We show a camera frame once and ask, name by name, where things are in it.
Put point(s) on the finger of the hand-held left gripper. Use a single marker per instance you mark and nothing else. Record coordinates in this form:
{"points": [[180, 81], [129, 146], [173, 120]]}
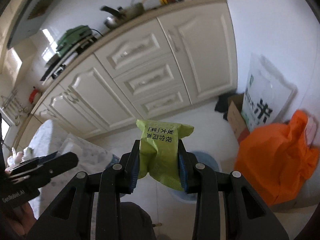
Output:
{"points": [[32, 163], [62, 162]]}

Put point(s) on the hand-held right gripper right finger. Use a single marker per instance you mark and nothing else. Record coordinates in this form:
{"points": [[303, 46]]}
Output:
{"points": [[182, 172]]}

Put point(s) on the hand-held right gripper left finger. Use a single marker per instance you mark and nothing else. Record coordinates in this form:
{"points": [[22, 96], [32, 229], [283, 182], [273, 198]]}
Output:
{"points": [[133, 177]]}

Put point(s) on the blue lined trash bin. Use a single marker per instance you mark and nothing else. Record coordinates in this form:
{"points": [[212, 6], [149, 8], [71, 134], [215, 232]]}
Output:
{"points": [[208, 161]]}

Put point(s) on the lime green snack wrapper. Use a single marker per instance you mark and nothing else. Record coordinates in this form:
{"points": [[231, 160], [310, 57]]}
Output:
{"points": [[160, 150]]}

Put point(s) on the person's left hand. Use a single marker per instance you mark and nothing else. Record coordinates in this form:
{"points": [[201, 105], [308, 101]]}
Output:
{"points": [[27, 217]]}

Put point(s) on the crumpled white tissue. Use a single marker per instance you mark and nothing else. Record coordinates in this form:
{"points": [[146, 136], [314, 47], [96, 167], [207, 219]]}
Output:
{"points": [[26, 152]]}

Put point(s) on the dark rounded object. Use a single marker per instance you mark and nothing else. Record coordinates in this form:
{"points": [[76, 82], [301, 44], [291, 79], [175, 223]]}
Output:
{"points": [[136, 220]]}

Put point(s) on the kitchen window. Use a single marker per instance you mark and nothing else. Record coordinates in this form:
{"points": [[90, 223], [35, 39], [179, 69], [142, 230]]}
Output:
{"points": [[6, 130]]}

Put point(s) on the metal utensil rack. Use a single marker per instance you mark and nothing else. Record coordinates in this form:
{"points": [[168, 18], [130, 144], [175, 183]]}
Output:
{"points": [[12, 100]]}

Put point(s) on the red white bowl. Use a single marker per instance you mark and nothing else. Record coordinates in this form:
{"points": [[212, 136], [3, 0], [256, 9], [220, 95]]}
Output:
{"points": [[35, 95]]}

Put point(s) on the cream cabinet drawer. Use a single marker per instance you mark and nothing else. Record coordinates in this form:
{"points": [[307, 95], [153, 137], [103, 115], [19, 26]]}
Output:
{"points": [[135, 52], [147, 80], [162, 103]]}

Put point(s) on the cardboard box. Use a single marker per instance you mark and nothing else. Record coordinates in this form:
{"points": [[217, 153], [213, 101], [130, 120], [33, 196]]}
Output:
{"points": [[236, 122]]}

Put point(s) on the black cloth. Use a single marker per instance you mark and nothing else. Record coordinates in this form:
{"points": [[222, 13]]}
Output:
{"points": [[221, 105]]}

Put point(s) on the orange plastic bag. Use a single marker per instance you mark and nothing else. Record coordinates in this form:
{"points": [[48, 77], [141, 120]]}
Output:
{"points": [[275, 160]]}

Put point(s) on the black gas stove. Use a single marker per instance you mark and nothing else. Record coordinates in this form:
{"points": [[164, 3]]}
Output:
{"points": [[53, 68]]}

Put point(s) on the cream lower kitchen cabinet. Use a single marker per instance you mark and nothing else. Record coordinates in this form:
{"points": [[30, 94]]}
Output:
{"points": [[207, 55]]}

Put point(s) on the white rice bag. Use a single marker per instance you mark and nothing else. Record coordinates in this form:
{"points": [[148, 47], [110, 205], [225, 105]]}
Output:
{"points": [[270, 87]]}

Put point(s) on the green electric pot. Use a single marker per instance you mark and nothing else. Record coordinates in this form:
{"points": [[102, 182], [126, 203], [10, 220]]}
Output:
{"points": [[72, 40]]}

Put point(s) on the steel pot with lid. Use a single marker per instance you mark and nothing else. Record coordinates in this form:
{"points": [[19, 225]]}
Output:
{"points": [[125, 13]]}

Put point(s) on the beige kitchen countertop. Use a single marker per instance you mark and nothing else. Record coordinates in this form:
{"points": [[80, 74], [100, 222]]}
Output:
{"points": [[175, 8]]}

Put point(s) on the cream lattice wall cabinet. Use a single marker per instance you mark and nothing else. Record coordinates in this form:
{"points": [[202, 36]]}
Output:
{"points": [[11, 62]]}

